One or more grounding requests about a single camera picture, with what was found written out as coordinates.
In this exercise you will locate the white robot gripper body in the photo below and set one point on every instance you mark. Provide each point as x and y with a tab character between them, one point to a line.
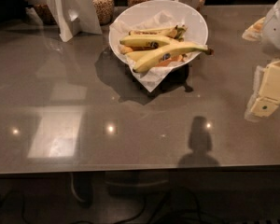
277	28

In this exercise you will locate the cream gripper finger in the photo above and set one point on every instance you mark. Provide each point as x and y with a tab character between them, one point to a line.
254	31
266	92

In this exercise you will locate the white ceramic bowl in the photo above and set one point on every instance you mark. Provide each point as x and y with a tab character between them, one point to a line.
157	14

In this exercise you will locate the small lower yellow banana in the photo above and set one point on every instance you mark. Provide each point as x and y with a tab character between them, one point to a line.
136	55

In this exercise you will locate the white paper liner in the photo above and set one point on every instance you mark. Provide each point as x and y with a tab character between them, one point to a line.
151	79

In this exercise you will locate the glass jar of nuts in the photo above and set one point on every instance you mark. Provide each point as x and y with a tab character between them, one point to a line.
104	10

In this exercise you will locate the white folded card stand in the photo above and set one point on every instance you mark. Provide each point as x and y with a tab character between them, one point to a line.
74	16

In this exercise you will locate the dark glass jar left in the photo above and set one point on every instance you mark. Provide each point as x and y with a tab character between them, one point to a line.
44	14

